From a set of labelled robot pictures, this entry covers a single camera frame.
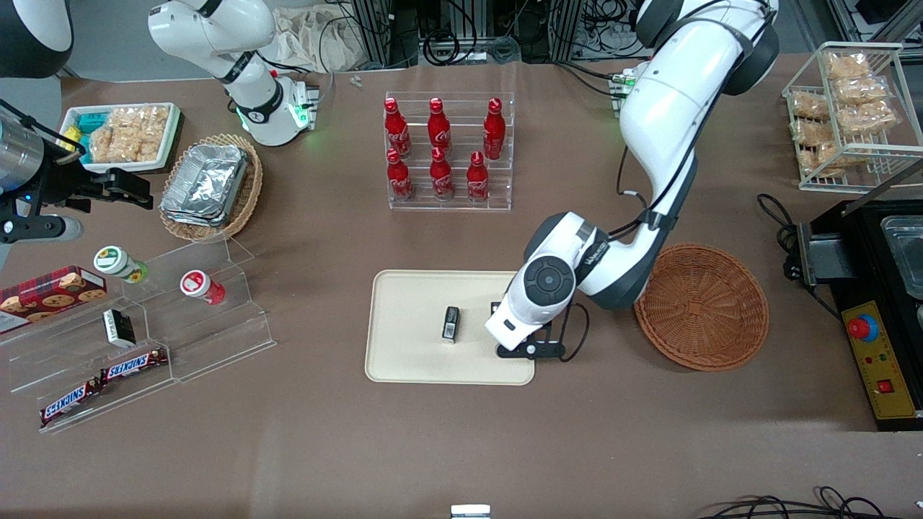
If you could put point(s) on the red cookie box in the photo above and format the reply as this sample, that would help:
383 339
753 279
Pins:
50 295

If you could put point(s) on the blue snack packet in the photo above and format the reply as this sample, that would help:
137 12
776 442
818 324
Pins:
90 121

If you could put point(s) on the red lid cup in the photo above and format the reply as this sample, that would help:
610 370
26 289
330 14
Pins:
198 285

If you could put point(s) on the clear acrylic step shelf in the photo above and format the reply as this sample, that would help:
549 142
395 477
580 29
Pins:
216 339

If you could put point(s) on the green lid cup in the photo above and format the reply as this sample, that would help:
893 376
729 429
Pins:
115 261

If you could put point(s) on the yellow control box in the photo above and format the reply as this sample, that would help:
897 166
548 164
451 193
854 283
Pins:
883 382

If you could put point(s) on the brown round wicker basket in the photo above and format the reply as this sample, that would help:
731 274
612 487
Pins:
703 310

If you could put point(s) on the light oval wicker basket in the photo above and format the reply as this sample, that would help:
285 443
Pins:
249 187

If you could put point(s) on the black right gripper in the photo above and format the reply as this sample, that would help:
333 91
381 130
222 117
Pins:
59 182

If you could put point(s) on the white rectangular snack tray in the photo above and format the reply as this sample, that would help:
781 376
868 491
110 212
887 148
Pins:
171 137

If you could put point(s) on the black and white small carton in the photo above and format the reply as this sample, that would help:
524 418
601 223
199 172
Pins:
117 328

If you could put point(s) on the clear rice cracker pack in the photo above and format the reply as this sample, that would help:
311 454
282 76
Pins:
137 119
103 144
143 148

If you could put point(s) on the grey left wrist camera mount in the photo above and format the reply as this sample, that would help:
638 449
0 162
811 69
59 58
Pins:
533 349

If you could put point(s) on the stacked aluminium foil trays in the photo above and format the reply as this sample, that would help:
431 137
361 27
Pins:
205 184

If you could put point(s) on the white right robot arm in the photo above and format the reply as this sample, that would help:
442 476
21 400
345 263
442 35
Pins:
216 36

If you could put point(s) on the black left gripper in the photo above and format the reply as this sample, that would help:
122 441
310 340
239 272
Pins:
493 305

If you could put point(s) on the black countertop appliance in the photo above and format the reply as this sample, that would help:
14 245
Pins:
865 252

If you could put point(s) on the white black small device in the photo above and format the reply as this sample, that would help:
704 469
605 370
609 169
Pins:
470 512

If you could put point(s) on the clear acrylic bottle rack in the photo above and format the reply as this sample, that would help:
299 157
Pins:
461 202

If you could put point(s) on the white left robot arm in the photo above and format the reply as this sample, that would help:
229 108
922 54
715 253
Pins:
670 108

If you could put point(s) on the red cola bottle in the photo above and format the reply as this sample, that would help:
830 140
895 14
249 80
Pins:
494 128
399 176
438 126
477 178
441 174
396 128

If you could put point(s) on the beige cloth bag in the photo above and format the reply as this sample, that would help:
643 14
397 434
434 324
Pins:
317 40

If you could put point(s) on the small black box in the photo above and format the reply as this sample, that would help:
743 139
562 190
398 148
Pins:
451 324

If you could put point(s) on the snickers chocolate bar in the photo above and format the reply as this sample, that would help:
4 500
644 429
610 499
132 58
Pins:
71 402
133 365

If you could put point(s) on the clear fried snack pack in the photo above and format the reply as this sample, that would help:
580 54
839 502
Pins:
869 117
826 157
862 90
847 65
809 106
811 133

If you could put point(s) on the beige plastic tray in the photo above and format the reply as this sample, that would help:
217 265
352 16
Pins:
411 324

